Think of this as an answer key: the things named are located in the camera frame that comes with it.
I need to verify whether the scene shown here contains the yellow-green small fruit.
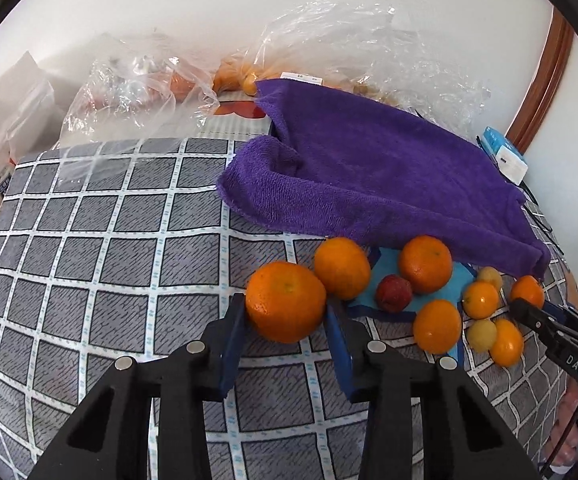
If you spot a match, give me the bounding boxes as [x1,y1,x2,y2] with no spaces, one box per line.
[476,266,502,292]
[466,318,497,353]

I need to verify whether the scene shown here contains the red white box under bags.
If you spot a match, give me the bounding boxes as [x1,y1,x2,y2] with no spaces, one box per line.
[157,90,275,141]

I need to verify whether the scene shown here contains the red plum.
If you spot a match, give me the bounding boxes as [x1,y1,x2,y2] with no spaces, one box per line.
[374,274,413,313]

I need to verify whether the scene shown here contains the yellow-green small fruit front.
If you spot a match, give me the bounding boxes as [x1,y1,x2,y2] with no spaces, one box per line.
[466,318,497,353]

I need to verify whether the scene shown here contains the right hand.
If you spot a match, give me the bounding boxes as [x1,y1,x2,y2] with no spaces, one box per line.
[542,383,578,468]

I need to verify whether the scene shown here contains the black cable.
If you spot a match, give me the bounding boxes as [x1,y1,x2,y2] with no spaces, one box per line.
[475,135,566,256]

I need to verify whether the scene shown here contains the brown wooden door frame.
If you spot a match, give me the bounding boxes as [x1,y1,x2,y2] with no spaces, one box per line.
[506,8,575,154]

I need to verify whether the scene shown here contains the yellow-green small fruit back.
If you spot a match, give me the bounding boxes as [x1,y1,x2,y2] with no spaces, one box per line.
[476,266,502,292]

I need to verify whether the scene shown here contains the clear plastic bag right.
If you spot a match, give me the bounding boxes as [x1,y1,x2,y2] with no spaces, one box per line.
[213,0,490,140]

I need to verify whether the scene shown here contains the clear plastic bag left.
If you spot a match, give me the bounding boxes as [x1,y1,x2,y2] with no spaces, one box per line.
[58,34,219,148]

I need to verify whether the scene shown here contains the white blue charger box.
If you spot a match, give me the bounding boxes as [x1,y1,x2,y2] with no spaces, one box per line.
[478,127,528,185]

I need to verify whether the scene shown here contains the purple towel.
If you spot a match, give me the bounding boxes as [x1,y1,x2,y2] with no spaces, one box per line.
[216,79,551,278]

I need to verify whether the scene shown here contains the white plastic bag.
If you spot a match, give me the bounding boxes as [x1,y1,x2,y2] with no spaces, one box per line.
[0,53,62,170]

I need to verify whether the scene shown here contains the small tangerine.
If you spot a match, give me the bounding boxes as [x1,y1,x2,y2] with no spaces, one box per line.
[488,318,524,367]
[461,281,500,320]
[507,275,545,309]

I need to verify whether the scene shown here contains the clear plastic bag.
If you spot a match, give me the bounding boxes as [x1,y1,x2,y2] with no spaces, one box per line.
[213,0,490,140]
[58,34,219,148]

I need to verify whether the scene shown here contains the grey checkered tablecloth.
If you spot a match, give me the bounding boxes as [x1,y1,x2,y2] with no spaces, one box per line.
[0,136,578,480]

